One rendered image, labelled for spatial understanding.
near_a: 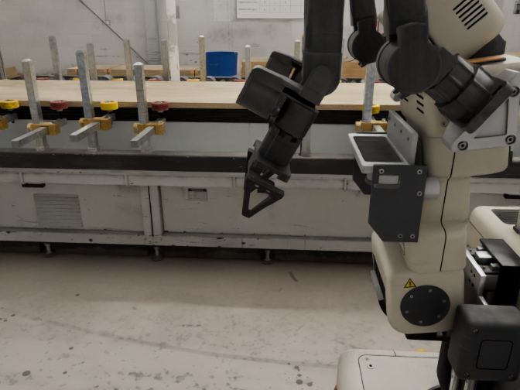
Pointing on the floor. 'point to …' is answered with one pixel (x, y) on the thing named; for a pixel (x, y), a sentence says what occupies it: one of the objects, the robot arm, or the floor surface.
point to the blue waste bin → (221, 63)
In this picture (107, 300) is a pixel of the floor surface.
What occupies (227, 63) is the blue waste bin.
